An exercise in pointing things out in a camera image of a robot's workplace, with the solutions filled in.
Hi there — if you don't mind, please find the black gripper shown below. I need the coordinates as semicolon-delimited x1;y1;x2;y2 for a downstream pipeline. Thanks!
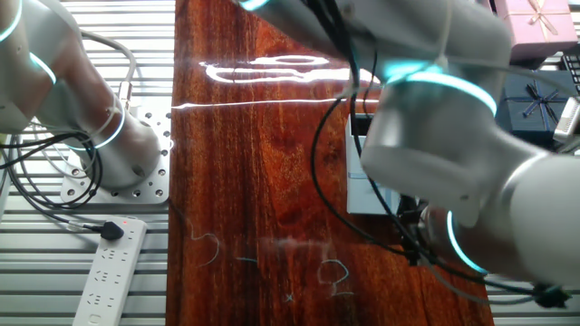
395;194;430;267

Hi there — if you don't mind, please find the light blue ribboned box casing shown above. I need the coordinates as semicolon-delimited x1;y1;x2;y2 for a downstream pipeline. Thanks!
345;132;402;216

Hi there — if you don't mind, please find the dark blue gift box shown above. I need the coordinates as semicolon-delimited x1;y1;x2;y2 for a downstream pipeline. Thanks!
495;70;580;147

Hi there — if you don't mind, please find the pink gift box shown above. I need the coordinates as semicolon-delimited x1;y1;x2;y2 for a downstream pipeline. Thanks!
492;0;580;64

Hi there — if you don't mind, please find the wood-grain table mat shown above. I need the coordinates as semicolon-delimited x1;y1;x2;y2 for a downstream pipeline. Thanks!
165;0;496;326

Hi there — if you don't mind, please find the black keyboard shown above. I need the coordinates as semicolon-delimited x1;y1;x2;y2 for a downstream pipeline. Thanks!
561;53;580;97

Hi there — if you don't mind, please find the silver robot mounting plate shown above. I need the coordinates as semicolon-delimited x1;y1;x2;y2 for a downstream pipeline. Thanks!
60;97;173;206

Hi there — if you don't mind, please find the black power plug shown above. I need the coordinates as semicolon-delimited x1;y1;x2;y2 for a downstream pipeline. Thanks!
96;220;126;242

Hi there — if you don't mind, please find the white power strip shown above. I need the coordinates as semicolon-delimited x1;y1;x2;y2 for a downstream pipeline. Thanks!
72;216;150;326

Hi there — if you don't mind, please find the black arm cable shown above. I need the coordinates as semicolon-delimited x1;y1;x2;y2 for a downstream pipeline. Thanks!
309;93;411;258
312;0;547;295

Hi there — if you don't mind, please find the black cable connector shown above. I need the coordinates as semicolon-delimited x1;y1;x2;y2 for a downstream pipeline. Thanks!
531;282;574;311

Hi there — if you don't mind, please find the silver depth camera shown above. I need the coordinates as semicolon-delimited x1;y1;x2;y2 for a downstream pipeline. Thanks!
552;95;580;145

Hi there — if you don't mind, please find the black base cable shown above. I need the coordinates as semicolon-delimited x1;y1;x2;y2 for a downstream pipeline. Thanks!
0;129;104;210

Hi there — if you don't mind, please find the grey base cable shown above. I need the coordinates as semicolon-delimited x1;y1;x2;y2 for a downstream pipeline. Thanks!
79;27;139;110

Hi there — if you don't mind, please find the black power plug cable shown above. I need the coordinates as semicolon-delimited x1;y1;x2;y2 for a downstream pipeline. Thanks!
0;171;102;232

